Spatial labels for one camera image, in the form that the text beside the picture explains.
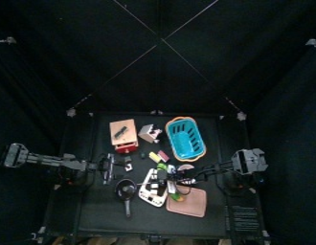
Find wooden knife holder red drawer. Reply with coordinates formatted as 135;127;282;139
108;118;140;155

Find white toy tray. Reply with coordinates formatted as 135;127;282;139
137;167;169;209

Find green yellow toy food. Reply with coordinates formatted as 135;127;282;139
169;191;185;203

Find yellow toy block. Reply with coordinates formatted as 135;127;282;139
148;151;161;165

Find pink toy block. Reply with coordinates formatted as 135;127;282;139
157;149;171;164

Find pink cutting board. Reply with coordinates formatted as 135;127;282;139
164;184;208;219

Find black toy frying pan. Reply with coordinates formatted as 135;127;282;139
114;178;139;220

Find white pink toy cube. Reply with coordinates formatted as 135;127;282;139
136;123;163;145

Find teal basket orange rim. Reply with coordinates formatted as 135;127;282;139
163;116;208;163

